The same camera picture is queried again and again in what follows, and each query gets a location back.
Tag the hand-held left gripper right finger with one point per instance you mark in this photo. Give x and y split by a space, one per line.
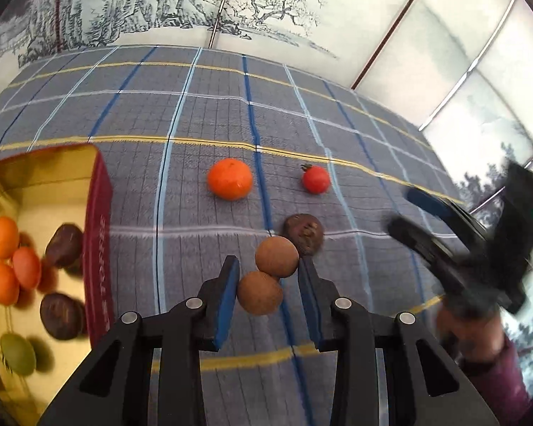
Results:
310 306

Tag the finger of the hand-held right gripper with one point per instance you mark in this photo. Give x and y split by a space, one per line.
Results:
426 248
439 208

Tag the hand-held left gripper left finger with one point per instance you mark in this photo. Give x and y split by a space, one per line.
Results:
226 301

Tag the brown longan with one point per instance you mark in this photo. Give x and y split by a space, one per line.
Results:
276 257
259 293

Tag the red tin box gold inside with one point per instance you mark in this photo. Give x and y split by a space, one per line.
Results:
98 239

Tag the dark brown wrinkled fruit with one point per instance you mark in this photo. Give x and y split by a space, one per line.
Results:
63 245
62 315

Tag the oblong red tomato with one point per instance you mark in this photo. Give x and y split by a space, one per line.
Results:
26 267

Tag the green tomato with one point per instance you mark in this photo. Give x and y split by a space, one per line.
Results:
17 354

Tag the large orange with stem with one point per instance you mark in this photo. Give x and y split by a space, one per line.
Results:
3 282

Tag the orange mandarin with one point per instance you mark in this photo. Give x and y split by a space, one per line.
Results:
230 179
4 237

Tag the person's right hand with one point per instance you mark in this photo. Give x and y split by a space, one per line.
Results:
471 337

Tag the dark brown scarred fruit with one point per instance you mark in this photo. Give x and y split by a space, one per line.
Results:
303 228

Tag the round red tomato with stem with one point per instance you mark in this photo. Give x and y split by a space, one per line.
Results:
316 179

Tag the grey plaid tablecloth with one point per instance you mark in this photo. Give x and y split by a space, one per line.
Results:
204 106

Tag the landscape painted folding screen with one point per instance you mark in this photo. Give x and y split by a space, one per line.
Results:
271 9

